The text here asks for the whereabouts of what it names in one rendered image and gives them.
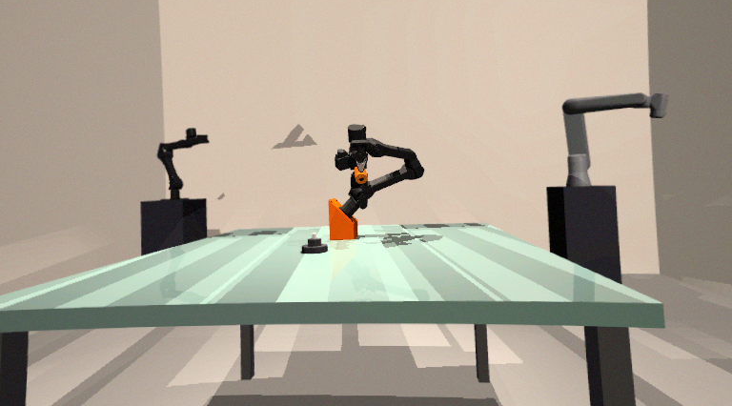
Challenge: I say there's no orange knob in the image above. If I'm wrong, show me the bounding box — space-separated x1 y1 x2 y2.
354 166 367 184

